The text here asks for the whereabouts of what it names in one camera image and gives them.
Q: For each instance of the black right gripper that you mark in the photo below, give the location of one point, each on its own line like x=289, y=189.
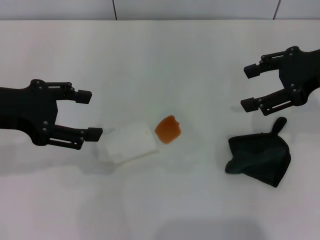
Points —
x=302, y=72

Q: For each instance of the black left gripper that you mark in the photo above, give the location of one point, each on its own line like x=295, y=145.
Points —
x=27, y=110

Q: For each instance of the white paper cup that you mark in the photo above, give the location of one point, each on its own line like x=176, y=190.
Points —
x=130, y=142

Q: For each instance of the dark blue rag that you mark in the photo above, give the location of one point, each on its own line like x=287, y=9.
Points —
x=257, y=155

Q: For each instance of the orange food piece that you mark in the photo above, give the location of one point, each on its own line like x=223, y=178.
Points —
x=167, y=130

